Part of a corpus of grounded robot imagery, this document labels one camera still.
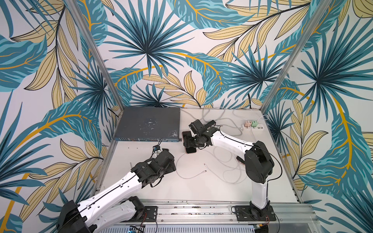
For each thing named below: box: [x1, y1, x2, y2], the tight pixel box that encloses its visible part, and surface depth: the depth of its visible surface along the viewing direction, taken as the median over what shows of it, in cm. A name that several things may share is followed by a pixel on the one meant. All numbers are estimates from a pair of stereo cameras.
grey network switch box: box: [112, 106, 183, 143], surface depth 106 cm
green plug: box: [251, 120, 259, 128], surface depth 105 cm
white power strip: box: [242, 123, 265, 131], surface depth 108 cm
